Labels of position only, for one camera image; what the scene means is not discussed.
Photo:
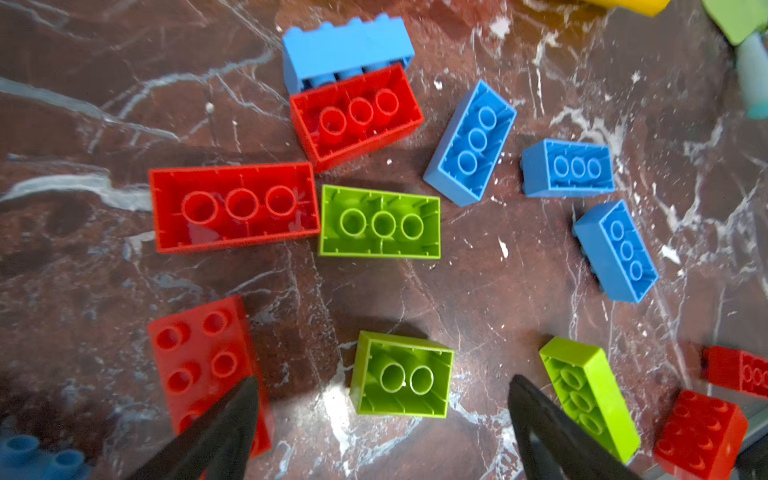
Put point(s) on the blue lego tilted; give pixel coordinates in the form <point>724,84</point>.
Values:
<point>470,148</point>

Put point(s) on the red lego studs up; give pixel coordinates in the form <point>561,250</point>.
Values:
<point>200,355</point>

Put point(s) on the right yellow bin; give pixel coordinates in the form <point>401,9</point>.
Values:
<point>649,8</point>

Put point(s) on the green lego long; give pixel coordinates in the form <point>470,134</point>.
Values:
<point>367,223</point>

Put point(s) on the red lego front right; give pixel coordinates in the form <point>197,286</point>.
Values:
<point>736,370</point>

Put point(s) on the red lego centre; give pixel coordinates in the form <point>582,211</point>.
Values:
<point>209,208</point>

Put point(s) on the red lego under blue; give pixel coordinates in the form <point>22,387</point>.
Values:
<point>345,120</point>

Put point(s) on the light blue scoop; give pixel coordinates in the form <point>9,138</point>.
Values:
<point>751,66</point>

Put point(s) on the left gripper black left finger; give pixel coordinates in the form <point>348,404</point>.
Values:
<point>215,446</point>

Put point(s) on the green trowel wooden handle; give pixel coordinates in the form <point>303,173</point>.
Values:
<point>738,19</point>

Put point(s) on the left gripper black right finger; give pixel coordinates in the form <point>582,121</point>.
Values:
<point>552,446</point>

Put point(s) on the green lego short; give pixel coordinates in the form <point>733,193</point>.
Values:
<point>397,375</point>

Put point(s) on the green lego pair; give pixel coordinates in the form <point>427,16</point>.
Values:
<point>589,394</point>

